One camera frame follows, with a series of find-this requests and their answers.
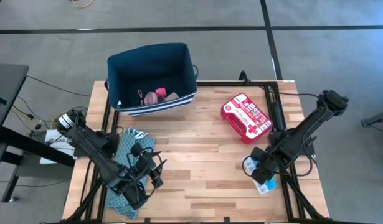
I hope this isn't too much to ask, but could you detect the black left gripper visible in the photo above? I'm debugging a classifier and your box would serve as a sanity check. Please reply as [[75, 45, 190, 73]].
[[130, 142, 164, 189]]

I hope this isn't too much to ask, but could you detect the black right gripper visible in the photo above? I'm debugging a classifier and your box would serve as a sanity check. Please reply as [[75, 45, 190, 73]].
[[250, 147, 281, 185]]

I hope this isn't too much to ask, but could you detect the white box with blue print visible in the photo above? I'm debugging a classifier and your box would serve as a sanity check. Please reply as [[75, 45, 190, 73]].
[[242, 154, 278, 195]]

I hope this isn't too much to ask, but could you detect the clear container with pink lid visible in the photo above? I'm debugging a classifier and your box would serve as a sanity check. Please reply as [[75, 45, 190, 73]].
[[143, 91, 159, 106]]

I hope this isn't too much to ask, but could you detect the white gauze roll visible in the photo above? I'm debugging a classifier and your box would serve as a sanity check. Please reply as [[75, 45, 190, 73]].
[[164, 91, 180, 102]]

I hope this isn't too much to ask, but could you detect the navy white striped fabric basket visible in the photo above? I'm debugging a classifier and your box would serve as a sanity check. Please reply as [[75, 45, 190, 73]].
[[105, 42, 199, 118]]

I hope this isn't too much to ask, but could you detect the blue flower patterned cloth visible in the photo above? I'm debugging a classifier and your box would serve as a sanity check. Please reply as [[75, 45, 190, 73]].
[[104, 126, 157, 220]]

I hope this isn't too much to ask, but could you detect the red first aid kit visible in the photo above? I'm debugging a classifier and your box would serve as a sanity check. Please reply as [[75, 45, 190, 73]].
[[220, 92, 273, 144]]

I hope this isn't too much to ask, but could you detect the white paper sheet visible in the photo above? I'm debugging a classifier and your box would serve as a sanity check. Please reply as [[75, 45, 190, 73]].
[[39, 129, 76, 165]]

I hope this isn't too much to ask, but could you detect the grey metal stand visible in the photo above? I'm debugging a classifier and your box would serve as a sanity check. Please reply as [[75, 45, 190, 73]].
[[361, 108, 383, 134]]

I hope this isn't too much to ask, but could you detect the black desk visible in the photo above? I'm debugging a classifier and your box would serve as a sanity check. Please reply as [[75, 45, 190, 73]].
[[0, 63, 76, 203]]

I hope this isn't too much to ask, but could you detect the black cable on frame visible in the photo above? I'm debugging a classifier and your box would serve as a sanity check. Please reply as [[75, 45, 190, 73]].
[[265, 85, 321, 99]]

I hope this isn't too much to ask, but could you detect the thin black floor cable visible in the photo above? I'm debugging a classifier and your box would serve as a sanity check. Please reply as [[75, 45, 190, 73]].
[[26, 74, 92, 98]]

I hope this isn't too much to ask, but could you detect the yellow cable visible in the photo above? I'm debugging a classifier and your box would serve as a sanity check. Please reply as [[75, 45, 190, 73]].
[[71, 0, 95, 9]]

